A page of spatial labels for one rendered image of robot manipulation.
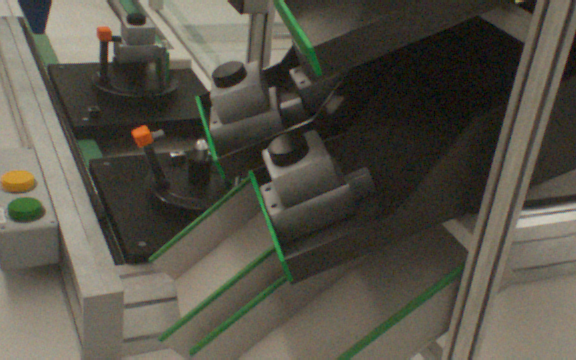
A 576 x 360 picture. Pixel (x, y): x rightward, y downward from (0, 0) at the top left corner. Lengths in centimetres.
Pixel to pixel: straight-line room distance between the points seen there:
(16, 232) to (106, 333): 18
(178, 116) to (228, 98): 61
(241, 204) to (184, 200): 20
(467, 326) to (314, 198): 15
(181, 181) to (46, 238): 18
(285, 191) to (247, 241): 27
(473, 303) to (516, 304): 60
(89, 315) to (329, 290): 31
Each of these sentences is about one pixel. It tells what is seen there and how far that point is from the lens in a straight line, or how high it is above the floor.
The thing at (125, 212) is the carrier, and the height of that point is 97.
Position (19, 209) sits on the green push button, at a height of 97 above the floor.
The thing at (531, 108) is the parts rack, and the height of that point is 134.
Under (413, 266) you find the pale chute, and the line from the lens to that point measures 73.
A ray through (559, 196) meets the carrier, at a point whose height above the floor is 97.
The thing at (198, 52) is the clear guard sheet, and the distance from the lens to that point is 156.
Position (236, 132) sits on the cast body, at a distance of 73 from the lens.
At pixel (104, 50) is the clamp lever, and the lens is 136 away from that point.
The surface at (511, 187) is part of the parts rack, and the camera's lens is 57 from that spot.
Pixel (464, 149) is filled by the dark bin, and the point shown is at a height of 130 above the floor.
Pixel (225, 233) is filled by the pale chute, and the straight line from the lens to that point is 89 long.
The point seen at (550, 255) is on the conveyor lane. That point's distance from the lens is 127.
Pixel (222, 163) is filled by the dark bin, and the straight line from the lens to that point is 71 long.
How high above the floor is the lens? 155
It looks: 29 degrees down
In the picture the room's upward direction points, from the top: 8 degrees clockwise
